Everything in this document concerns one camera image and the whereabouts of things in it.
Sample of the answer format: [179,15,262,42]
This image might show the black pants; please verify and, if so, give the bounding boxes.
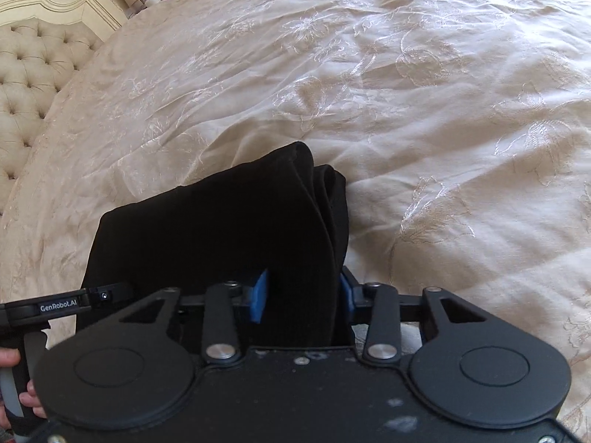
[82,142,352,347]

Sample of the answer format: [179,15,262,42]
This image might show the person's left hand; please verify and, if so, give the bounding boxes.
[1,347,47,438]

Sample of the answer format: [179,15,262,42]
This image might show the cream embroidered bedspread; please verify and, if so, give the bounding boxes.
[1,0,590,440]

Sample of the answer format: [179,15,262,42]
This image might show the cream tufted headboard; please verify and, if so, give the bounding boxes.
[0,0,128,212]

